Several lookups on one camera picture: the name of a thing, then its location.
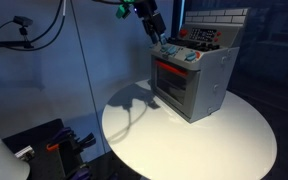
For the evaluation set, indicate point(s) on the orange clip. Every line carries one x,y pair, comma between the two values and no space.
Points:
52,147

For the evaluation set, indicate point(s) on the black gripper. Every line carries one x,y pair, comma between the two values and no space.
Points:
150,18

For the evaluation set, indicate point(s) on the white rounded device housing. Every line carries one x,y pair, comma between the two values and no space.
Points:
0,160

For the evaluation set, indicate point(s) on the black tool rack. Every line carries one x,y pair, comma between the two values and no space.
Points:
50,163

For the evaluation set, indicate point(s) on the black camera on stand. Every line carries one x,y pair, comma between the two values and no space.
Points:
23,20

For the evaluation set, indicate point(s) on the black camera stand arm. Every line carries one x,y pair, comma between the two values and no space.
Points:
4,43

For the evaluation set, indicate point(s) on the silver metal block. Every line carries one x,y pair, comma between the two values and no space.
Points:
24,152

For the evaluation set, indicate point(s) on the grey toy stove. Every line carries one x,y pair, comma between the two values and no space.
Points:
210,76

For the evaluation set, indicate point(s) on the small red stove button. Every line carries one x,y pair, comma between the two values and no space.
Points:
219,33
215,39

